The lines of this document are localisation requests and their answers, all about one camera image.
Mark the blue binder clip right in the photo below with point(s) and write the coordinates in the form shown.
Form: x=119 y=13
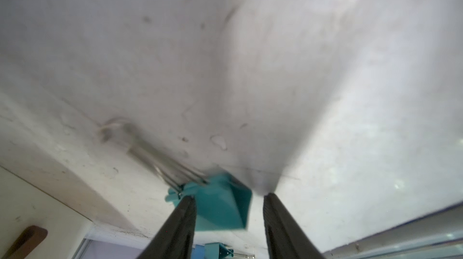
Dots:
x=198 y=252

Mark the teal binder clip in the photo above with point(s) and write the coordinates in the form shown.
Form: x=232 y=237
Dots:
x=222 y=251
x=223 y=203

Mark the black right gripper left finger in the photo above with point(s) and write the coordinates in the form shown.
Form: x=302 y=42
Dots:
x=175 y=238

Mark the white drawer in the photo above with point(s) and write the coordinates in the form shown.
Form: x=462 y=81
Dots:
x=34 y=225

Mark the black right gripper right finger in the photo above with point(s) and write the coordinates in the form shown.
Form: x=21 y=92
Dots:
x=285 y=239

